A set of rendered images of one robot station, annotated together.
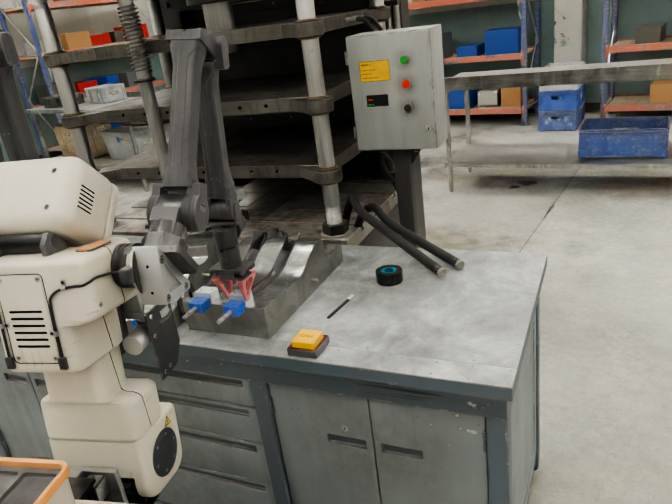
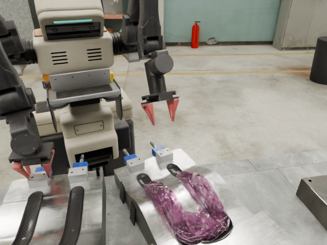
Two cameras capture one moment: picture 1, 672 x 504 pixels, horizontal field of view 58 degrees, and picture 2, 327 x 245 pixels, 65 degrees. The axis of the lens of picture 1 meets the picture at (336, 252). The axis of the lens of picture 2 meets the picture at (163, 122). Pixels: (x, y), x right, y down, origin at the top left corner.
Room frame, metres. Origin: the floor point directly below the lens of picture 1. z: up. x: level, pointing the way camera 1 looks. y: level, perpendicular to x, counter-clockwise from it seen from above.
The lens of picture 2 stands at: (2.10, 0.21, 1.41)
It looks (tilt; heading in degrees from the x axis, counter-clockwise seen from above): 30 degrees down; 143
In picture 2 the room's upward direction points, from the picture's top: straight up
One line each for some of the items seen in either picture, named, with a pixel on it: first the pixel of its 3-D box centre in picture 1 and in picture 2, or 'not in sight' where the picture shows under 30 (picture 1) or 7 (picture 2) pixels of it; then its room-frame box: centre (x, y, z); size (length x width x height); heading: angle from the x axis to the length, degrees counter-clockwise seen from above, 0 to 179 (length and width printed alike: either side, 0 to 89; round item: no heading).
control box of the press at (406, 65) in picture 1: (409, 229); not in sight; (2.19, -0.29, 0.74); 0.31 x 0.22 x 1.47; 63
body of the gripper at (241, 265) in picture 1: (230, 258); (29, 144); (1.43, 0.27, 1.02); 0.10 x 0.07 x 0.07; 64
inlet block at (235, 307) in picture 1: (232, 310); (44, 172); (1.40, 0.29, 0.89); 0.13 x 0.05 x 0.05; 154
